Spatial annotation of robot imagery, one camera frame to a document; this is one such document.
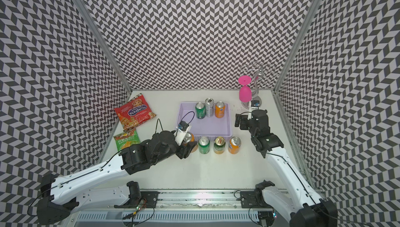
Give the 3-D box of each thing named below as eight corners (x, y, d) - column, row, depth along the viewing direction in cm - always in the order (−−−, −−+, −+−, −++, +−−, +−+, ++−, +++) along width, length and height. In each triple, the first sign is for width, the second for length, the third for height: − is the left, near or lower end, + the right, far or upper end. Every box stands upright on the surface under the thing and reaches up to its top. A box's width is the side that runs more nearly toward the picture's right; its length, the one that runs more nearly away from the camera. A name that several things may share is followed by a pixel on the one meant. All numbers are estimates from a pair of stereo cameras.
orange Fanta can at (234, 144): (228, 154, 89) (230, 146, 81) (227, 144, 92) (229, 136, 85) (238, 154, 89) (241, 146, 81) (237, 144, 92) (240, 136, 85)
